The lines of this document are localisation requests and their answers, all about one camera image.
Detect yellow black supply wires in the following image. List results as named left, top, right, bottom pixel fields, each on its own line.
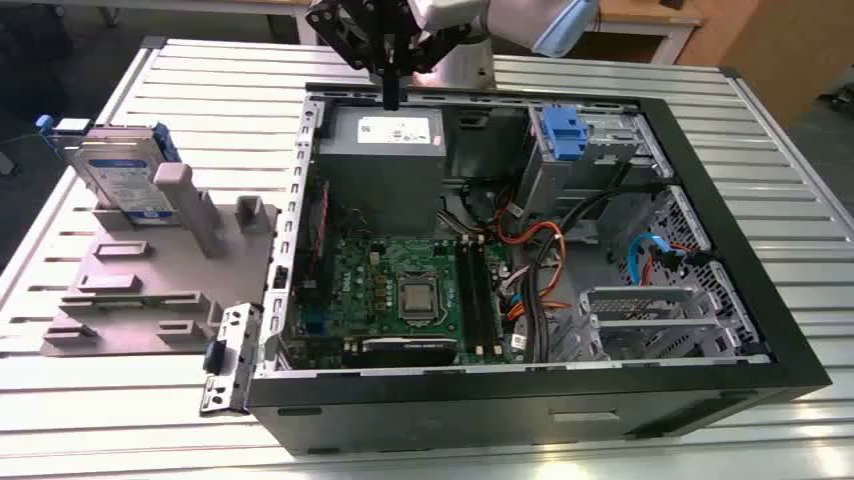
left=437, top=207, right=501, bottom=240

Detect orange red wire bundle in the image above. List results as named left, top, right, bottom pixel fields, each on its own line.
left=498, top=219, right=577, bottom=324

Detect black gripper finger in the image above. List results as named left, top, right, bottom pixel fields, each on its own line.
left=305, top=0, right=397, bottom=112
left=393, top=27, right=463, bottom=112

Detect green RAM stick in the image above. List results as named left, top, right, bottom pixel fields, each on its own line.
left=93, top=295, right=166, bottom=307

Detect black RAM slot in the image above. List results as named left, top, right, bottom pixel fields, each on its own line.
left=457, top=234, right=485, bottom=354
left=465, top=234, right=493, bottom=354
left=474, top=234, right=502, bottom=354

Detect green motherboard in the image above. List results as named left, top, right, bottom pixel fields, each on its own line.
left=286, top=234, right=529, bottom=369

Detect red black power wire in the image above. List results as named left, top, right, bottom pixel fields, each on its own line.
left=657, top=239, right=722, bottom=274

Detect blue data wire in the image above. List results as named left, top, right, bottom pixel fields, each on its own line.
left=625, top=230, right=670, bottom=287

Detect metal slot bracket blue latch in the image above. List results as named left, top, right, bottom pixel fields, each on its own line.
left=198, top=301, right=266, bottom=419

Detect wooden cabinet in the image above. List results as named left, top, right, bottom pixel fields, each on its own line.
left=677, top=0, right=854, bottom=129

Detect wooden desk white frame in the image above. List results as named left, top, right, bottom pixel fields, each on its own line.
left=266, top=0, right=709, bottom=66

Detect black graphics card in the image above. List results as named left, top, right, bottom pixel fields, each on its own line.
left=341, top=335, right=463, bottom=370

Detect blue plastic drive latch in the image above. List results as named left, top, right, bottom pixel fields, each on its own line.
left=541, top=107, right=593, bottom=162

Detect grey parts rack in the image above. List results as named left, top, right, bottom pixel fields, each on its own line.
left=39, top=162, right=282, bottom=359

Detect black open PC case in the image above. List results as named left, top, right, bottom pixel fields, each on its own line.
left=243, top=81, right=836, bottom=457

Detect thick black cable bundle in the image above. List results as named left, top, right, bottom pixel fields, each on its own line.
left=518, top=182, right=669, bottom=362

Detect CPU socket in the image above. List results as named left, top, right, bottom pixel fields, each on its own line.
left=394, top=269, right=443, bottom=329

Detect grey power supply unit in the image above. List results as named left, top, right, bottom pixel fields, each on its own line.
left=313, top=105, right=447, bottom=239

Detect hard disk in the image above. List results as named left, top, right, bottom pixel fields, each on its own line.
left=36, top=113, right=186, bottom=229

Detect grey metal drive cage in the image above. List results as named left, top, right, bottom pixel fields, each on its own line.
left=518, top=102, right=677, bottom=217

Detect silver CPU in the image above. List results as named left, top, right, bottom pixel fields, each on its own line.
left=402, top=285, right=435, bottom=314

